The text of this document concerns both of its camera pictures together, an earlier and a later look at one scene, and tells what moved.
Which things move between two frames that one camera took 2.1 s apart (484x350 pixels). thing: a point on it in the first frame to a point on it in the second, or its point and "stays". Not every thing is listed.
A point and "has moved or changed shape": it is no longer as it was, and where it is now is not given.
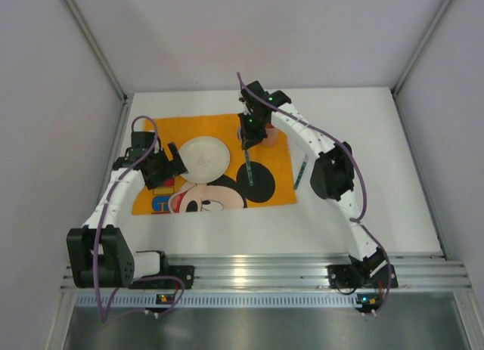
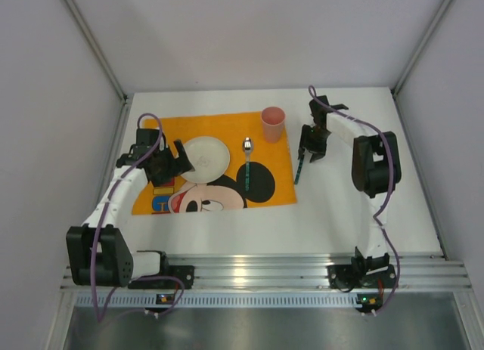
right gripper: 249,139 to 314,143
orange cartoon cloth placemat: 271,169 stays
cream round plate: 206,159 stays
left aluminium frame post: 126,100 stays
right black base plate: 345,277 stays
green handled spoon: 250,175 has moved or changed shape
